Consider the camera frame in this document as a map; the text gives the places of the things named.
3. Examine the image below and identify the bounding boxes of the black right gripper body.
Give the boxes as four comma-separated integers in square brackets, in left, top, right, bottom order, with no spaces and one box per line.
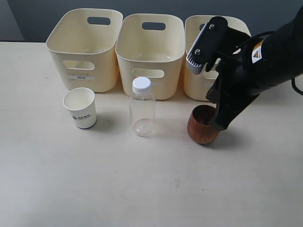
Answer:
[214,44,258,106]

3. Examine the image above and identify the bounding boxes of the brown wooden cup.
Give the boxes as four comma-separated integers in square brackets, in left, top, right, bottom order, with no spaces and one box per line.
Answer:
[187,105,219,145]

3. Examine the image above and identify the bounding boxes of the clear plastic bottle white cap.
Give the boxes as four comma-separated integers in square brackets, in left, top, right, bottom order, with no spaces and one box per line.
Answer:
[129,77,156,137]

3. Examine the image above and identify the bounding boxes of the white paper cup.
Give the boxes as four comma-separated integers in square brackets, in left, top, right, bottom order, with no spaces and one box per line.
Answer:
[63,87,97,129]

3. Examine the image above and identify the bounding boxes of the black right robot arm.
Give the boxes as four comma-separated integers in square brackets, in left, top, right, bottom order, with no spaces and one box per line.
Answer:
[206,9,303,131]

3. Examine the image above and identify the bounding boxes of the right cream plastic bin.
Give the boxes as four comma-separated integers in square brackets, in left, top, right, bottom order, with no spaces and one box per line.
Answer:
[184,15,250,101]

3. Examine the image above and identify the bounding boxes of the cream plastic bin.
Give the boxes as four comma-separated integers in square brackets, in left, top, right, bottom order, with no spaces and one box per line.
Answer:
[115,13,185,100]
[46,8,124,93]
[184,15,250,101]

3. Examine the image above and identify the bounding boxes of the middle cream plastic bin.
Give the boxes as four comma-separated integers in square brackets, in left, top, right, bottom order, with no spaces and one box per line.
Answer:
[115,13,185,100]

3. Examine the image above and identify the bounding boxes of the left cream plastic bin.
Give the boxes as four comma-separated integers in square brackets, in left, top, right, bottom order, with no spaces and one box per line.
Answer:
[46,8,124,93]

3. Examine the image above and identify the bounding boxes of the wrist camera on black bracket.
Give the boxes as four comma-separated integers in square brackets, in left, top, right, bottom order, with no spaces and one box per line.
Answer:
[186,16,251,75]

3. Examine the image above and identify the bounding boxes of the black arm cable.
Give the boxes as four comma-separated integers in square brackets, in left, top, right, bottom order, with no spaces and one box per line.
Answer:
[233,30,303,96]

